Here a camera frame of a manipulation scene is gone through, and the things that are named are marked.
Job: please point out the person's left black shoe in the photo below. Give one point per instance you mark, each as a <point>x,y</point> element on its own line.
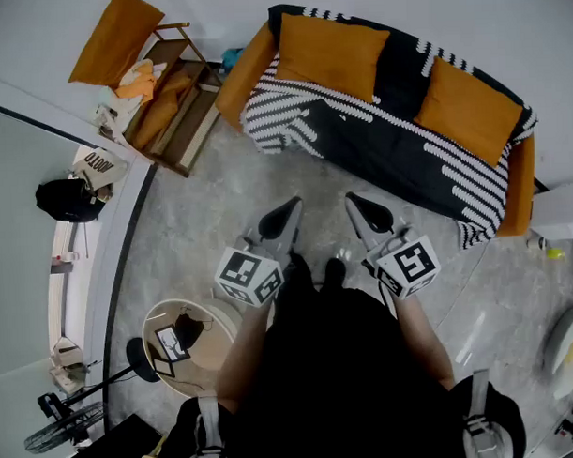
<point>301,272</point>

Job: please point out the orange sofa cushion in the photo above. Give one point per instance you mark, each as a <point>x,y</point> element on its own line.
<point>467,111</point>
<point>329,55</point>

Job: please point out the white cloth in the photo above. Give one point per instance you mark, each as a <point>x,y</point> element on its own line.
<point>142,69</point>

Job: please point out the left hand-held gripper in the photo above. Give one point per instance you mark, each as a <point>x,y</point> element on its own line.
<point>243,269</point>

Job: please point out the orange sofa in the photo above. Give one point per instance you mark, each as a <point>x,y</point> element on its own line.
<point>244,79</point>

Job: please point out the person's black clothing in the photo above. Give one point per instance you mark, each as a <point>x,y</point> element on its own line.
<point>339,386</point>

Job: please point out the small orange pillow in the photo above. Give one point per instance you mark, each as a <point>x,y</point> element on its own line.
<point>153,120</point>
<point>176,84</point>

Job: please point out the person's left forearm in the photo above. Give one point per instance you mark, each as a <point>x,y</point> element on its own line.
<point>244,356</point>

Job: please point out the white round furniture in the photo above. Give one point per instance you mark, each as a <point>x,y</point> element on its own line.
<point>560,350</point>

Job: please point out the wooden rattan shelf rack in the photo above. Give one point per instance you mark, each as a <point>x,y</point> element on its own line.
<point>193,118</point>

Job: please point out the large flat orange pillow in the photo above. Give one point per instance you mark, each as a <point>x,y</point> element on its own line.
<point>115,39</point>

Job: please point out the beige printed tote bag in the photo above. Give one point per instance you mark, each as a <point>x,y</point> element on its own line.
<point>99,168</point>

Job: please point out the orange cloth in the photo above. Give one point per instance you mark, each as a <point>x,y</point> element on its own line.
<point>136,85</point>

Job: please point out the round wooden side table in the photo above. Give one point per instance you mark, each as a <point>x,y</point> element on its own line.
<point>211,353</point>

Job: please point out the black white framed picture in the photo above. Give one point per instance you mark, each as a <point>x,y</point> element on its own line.
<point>172,344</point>

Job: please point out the person's right black shoe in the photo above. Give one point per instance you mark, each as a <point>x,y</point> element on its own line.
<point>336,271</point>

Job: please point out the pale crumpled cloth pile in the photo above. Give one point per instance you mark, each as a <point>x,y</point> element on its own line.
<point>115,109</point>

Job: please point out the person's right forearm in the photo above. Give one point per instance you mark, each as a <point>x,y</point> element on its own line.
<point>424,340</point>

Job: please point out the black standing fan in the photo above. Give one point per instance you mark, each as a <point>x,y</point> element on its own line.
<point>141,360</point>

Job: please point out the black box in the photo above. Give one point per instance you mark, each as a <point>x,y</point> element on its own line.
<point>116,445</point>

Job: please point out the teal cloth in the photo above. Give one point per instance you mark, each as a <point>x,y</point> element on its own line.
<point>233,60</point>

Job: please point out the black bag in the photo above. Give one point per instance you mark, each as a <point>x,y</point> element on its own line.
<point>67,200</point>

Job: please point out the small dark picture frame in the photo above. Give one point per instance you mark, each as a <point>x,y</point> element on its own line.
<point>161,364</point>

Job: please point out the clear plastic bottle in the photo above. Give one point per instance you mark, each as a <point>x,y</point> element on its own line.
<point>66,256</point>

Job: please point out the small pale bottle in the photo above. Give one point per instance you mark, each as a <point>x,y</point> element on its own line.
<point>535,243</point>

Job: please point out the person's black shoe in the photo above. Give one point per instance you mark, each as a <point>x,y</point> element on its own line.
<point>301,272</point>
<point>336,271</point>

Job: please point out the black face mask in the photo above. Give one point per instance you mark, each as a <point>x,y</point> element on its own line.
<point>189,330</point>

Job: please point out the black white striped blanket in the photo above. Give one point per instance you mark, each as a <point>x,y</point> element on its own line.
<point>382,145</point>

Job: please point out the yellow green ball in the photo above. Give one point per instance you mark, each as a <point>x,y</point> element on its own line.
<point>556,254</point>

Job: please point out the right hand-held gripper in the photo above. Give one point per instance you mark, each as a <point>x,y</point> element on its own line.
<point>412,263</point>

